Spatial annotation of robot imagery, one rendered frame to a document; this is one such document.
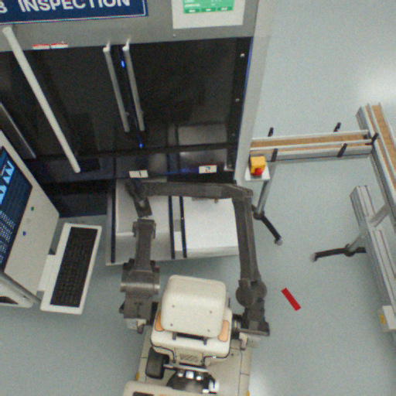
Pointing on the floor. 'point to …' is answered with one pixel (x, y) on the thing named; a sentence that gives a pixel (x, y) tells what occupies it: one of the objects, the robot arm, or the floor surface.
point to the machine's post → (254, 83)
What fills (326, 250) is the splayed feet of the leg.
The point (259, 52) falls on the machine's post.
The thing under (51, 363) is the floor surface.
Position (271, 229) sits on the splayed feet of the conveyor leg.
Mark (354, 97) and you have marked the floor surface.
